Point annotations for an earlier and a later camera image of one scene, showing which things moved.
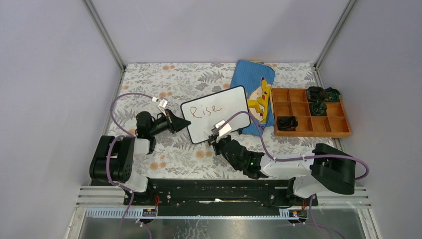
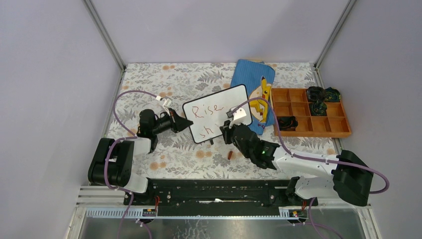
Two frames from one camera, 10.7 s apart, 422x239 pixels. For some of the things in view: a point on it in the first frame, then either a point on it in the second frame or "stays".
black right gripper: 216,143 to 226,131
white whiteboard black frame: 203,111 stays
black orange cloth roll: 287,123 stays
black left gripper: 175,123 stays
